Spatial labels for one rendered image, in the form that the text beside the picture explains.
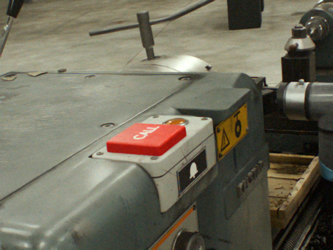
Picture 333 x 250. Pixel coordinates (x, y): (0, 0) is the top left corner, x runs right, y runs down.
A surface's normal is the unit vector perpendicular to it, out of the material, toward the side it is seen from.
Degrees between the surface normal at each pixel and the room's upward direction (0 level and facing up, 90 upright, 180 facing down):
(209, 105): 0
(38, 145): 0
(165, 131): 0
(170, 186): 90
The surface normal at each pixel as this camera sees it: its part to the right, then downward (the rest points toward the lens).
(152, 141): -0.11, -0.95
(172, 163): 0.89, 0.05
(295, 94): -0.45, -0.24
